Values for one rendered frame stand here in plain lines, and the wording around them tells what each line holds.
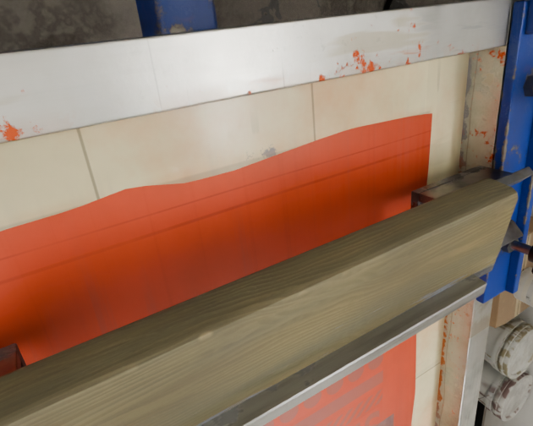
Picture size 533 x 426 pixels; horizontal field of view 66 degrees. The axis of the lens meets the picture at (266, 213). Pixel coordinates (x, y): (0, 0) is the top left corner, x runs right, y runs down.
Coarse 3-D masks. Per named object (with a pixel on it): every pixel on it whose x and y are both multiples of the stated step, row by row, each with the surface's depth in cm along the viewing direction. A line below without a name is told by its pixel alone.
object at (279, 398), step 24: (456, 288) 31; (480, 288) 31; (408, 312) 29; (432, 312) 29; (360, 336) 27; (384, 336) 27; (408, 336) 28; (336, 360) 25; (360, 360) 26; (288, 384) 24; (312, 384) 24; (240, 408) 23; (264, 408) 23; (288, 408) 24
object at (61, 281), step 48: (144, 192) 27; (192, 192) 28; (0, 240) 23; (48, 240) 25; (96, 240) 26; (144, 240) 28; (192, 240) 30; (240, 240) 32; (0, 288) 24; (48, 288) 25; (96, 288) 27; (144, 288) 29; (192, 288) 31; (0, 336) 25; (48, 336) 26; (96, 336) 28
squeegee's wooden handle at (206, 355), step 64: (512, 192) 30; (320, 256) 24; (384, 256) 24; (448, 256) 28; (192, 320) 20; (256, 320) 21; (320, 320) 24; (384, 320) 28; (0, 384) 17; (64, 384) 17; (128, 384) 18; (192, 384) 20; (256, 384) 23
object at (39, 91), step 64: (512, 0) 34; (0, 64) 18; (64, 64) 19; (128, 64) 21; (192, 64) 22; (256, 64) 24; (320, 64) 26; (384, 64) 29; (0, 128) 19; (64, 128) 20; (448, 320) 51; (448, 384) 54
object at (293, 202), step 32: (352, 128) 34; (384, 128) 36; (416, 128) 38; (288, 160) 32; (320, 160) 33; (352, 160) 35; (384, 160) 37; (416, 160) 39; (256, 192) 31; (288, 192) 33; (320, 192) 34; (352, 192) 36; (384, 192) 38; (256, 224) 32; (288, 224) 34; (320, 224) 35; (352, 224) 37; (256, 256) 33; (288, 256) 35; (384, 384) 49; (384, 416) 51
